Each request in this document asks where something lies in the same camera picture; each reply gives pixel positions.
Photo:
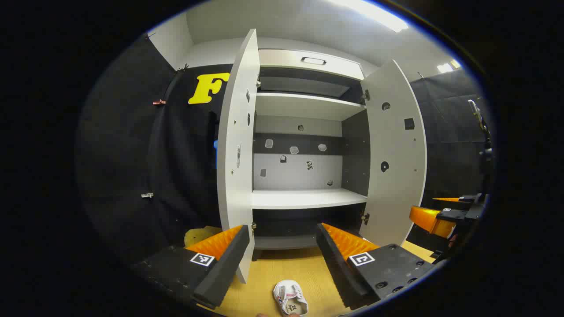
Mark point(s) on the yellow plush toy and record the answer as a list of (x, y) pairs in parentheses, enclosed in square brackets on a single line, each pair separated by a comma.
[(196, 235)]

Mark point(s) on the white cabinet drawer front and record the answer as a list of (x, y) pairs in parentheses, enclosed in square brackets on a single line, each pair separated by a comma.
[(282, 59)]

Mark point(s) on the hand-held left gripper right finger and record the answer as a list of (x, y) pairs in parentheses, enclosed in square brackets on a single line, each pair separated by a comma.
[(337, 264)]

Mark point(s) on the white canvas shoe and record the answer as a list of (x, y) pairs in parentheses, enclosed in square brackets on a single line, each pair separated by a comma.
[(288, 297)]

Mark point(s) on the small ceiling light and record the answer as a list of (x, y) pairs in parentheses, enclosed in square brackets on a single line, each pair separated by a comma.
[(447, 67)]

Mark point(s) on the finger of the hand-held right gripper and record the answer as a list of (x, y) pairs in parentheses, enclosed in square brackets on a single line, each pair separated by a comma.
[(458, 201), (429, 220)]

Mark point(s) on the white shoe cabinet door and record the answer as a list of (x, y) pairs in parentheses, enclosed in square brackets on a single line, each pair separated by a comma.
[(238, 132), (396, 198)]

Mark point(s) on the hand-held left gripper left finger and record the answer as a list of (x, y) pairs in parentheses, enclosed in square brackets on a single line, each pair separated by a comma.
[(222, 268)]

